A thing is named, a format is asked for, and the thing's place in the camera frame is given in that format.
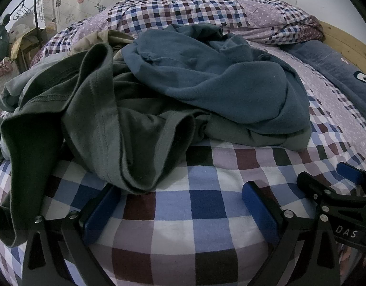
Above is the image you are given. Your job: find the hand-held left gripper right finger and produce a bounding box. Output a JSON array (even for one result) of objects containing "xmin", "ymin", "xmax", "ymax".
[{"xmin": 242, "ymin": 181, "xmax": 341, "ymax": 286}]

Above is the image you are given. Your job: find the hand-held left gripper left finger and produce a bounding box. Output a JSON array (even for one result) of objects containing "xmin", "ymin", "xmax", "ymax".
[{"xmin": 22, "ymin": 185, "xmax": 124, "ymax": 286}]

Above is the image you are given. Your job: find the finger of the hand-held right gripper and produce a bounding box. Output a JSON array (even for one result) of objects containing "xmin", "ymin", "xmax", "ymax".
[
  {"xmin": 297, "ymin": 171, "xmax": 366, "ymax": 207},
  {"xmin": 336, "ymin": 161, "xmax": 366, "ymax": 192}
]

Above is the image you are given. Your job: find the dark green T-shirt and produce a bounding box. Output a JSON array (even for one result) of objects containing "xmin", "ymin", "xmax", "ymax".
[{"xmin": 0, "ymin": 40, "xmax": 312, "ymax": 249}]

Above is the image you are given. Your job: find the blue sweatshirt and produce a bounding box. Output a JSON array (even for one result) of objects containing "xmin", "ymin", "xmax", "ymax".
[{"xmin": 122, "ymin": 23, "xmax": 311, "ymax": 133}]

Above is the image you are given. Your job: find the light grey sweatshirt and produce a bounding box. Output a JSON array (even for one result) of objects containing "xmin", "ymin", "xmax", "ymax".
[{"xmin": 0, "ymin": 52, "xmax": 88, "ymax": 114}]

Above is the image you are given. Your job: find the black clothes rack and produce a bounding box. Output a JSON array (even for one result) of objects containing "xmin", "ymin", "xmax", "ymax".
[{"xmin": 10, "ymin": 0, "xmax": 57, "ymax": 51}]

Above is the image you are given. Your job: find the blue printed pillow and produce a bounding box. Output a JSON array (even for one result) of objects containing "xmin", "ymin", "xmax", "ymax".
[{"xmin": 286, "ymin": 40, "xmax": 366, "ymax": 120}]

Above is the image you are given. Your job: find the wooden headboard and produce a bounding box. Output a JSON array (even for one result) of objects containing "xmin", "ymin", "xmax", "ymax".
[{"xmin": 317, "ymin": 20, "xmax": 366, "ymax": 78}]

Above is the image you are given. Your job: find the beige garment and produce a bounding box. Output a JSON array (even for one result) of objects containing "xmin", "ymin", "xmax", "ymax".
[{"xmin": 71, "ymin": 30, "xmax": 136, "ymax": 63}]

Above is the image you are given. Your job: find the pink bag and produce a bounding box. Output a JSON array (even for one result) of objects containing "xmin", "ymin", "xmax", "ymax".
[{"xmin": 0, "ymin": 57, "xmax": 14, "ymax": 80}]

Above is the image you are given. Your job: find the checked quilt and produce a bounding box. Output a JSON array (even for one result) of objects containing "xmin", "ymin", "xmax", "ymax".
[{"xmin": 29, "ymin": 0, "xmax": 325, "ymax": 69}]

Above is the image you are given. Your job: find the wire clothes hanger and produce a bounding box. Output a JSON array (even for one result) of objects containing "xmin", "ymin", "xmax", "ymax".
[{"xmin": 15, "ymin": 0, "xmax": 32, "ymax": 19}]

